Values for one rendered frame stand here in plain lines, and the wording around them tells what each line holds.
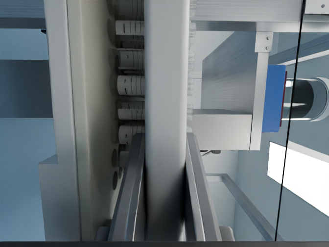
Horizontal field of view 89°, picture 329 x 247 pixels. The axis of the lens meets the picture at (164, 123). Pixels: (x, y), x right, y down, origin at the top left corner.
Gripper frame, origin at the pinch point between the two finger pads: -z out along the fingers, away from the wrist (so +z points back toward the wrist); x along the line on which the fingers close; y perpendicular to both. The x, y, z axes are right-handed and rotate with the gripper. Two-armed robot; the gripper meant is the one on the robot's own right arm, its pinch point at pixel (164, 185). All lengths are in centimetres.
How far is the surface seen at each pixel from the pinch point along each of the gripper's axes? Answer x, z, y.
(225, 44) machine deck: -24, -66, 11
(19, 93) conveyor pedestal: 50, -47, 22
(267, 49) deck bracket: -27.0, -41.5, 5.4
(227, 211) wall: -157, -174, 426
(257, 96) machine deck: -25.6, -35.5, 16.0
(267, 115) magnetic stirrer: -31, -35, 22
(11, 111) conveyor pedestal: 54, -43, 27
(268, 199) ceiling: -177, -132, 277
